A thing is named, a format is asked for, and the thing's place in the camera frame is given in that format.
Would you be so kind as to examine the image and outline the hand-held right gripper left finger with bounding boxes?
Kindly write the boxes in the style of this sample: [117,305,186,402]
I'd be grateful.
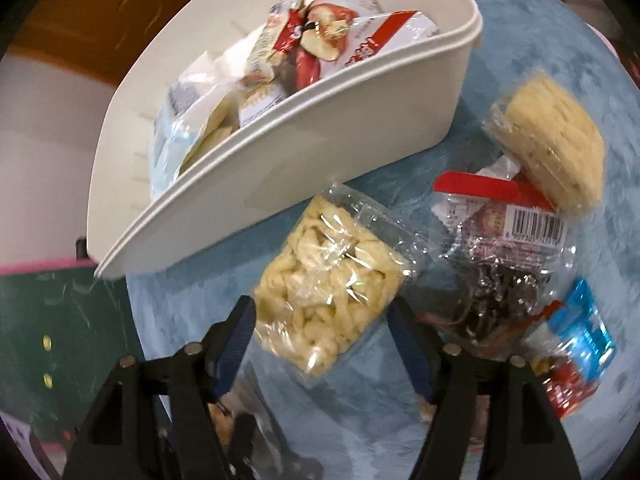
[62,295,258,480]

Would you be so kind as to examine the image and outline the red and white candy packet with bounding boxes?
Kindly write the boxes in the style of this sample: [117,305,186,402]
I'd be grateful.
[530,350,601,421]

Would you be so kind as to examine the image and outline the red label clear dates packet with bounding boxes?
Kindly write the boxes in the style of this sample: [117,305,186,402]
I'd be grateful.
[417,155,578,348]

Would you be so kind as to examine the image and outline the clear puffed rice block pack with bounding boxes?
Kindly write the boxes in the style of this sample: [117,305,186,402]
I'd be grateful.
[251,182,418,387]

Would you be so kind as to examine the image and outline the small pale rice cake pack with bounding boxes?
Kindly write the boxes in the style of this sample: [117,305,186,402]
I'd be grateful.
[482,67,607,218]

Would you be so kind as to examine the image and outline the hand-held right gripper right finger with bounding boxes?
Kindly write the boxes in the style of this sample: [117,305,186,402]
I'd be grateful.
[387,300,583,480]

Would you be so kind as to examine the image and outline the green chalkboard pink frame easel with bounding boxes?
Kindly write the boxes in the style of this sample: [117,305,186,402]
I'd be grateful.
[0,257,146,453]

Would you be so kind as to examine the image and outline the blue fleece table blanket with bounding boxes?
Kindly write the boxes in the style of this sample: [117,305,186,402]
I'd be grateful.
[125,0,640,480]

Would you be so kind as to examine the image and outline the white plastic storage bin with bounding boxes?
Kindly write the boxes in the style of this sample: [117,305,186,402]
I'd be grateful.
[86,0,484,281]

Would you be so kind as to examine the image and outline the brown wooden door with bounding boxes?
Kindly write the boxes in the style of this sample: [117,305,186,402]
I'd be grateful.
[10,0,261,81]

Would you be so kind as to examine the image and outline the small orange snack packet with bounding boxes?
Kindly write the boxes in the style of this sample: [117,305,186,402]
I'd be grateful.
[235,77,292,128]

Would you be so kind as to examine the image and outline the apple print snack bag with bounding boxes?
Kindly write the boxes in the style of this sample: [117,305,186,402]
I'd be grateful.
[245,0,441,92]

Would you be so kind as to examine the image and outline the large white snack bag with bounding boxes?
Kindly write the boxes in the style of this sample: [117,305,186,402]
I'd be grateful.
[150,47,241,196]

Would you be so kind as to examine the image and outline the blue candy wrapper packet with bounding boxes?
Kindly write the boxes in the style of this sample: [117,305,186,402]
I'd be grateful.
[547,277,616,383]

